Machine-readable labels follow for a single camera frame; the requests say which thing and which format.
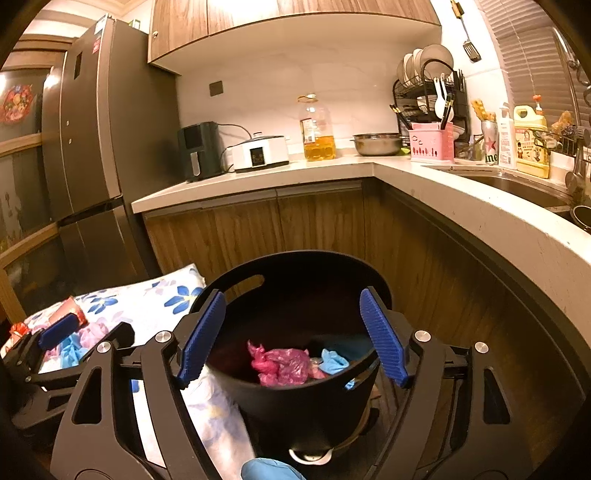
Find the yellow sponge brush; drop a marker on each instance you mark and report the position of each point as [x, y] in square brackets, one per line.
[482, 110]

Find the dark wall outlet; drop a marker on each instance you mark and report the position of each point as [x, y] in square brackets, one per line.
[216, 88]

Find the dark steel refrigerator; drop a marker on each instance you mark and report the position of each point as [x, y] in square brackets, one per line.
[92, 138]

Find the wooden kitchen counter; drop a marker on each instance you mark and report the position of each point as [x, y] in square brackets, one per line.
[323, 221]

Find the yellow detergent jug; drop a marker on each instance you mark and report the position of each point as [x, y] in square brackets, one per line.
[531, 147]

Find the brown scrubber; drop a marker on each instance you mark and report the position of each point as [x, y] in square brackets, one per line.
[563, 122]

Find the steel faucet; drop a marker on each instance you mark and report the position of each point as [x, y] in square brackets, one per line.
[577, 166]

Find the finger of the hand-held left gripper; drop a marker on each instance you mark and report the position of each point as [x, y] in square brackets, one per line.
[62, 331]
[115, 333]

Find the white spoon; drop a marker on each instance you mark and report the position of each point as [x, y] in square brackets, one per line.
[439, 104]

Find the black trash bin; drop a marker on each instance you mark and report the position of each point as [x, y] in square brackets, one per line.
[286, 415]

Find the red round decoration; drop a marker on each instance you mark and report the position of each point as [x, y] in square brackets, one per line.
[18, 104]

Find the white electric cooker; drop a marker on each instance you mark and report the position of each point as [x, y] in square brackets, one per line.
[258, 154]

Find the blue floral white tablecloth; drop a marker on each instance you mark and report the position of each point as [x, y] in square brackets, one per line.
[152, 295]

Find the steel sink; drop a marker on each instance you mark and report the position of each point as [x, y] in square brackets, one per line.
[517, 184]

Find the window blind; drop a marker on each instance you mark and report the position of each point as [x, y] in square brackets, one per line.
[521, 55]

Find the cooking oil bottle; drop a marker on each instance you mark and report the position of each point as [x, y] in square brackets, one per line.
[318, 143]

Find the pink plastic bag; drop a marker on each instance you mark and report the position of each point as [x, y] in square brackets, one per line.
[281, 367]

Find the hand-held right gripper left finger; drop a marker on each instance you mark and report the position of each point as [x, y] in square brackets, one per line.
[203, 339]

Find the black dish rack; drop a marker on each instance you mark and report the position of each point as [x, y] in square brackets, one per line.
[415, 99]

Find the white pump bottle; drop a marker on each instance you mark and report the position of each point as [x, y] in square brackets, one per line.
[507, 143]

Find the white round object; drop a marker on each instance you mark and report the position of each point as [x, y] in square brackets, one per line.
[309, 460]

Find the black air fryer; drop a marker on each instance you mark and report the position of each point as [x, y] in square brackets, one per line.
[201, 152]

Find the hanging slotted spatula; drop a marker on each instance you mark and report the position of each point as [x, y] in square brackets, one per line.
[472, 50]

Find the green scrub pad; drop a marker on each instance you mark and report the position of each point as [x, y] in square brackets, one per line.
[406, 149]

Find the steel basin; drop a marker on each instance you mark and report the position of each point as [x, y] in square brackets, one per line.
[378, 145]

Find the pink utensil holder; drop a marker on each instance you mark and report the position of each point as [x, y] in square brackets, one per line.
[431, 143]

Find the silver beer can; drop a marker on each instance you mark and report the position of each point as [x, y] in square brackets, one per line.
[489, 145]

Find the blue rubber glove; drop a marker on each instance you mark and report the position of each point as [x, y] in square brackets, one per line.
[334, 361]
[67, 353]

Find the large white plate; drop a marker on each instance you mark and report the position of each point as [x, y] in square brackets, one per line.
[438, 57]

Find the blue rounded object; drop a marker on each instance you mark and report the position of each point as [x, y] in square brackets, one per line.
[272, 470]

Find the dark pot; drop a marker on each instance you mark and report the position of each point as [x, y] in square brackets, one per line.
[582, 216]

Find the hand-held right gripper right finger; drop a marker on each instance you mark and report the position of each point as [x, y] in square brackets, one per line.
[383, 337]

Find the thin red plastic bag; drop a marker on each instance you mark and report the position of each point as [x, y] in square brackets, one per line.
[18, 330]

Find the red gold-lettered plastic bag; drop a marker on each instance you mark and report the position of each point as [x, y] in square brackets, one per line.
[69, 311]

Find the black chopsticks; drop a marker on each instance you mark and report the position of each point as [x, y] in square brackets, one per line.
[447, 113]

